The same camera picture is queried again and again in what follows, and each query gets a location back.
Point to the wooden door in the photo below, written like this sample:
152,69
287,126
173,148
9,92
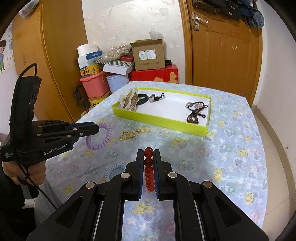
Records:
224,54

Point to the green white shallow tray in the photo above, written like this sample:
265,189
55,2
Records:
170,112

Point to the wooden wardrobe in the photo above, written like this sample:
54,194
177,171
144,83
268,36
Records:
50,36

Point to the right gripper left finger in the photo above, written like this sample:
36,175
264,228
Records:
133,189

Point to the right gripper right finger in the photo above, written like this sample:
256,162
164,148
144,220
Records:
163,186

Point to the person's left hand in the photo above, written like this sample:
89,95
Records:
36,172

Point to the white blue label box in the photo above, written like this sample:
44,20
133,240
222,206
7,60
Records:
89,59

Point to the yellow patterned box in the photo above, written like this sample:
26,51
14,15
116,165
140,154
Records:
90,70

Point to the white flat box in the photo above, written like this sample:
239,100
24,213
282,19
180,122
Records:
120,70

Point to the bag of nuts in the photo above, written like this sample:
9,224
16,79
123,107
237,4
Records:
116,51

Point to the floral blue tablecloth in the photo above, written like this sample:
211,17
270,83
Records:
220,179

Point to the small red box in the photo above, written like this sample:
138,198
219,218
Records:
127,58

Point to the green striped box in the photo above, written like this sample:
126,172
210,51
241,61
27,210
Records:
115,62

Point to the small black hair clip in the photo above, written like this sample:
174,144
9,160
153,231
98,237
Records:
154,98

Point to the red gift box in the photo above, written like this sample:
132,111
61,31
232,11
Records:
168,74

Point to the lavender cylindrical container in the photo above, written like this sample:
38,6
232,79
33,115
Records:
116,82

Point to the pink plastic bin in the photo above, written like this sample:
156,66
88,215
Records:
96,85

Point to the clothes hanging on door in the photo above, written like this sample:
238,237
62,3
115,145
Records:
236,10

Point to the metal door handle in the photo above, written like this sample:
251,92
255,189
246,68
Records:
196,21

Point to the brown cardboard box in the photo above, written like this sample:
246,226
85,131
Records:
148,54

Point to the dark bead necklace amber pendant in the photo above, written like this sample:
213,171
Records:
193,116

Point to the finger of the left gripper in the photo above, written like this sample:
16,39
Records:
85,129

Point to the white paper roll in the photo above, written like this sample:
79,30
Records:
86,49

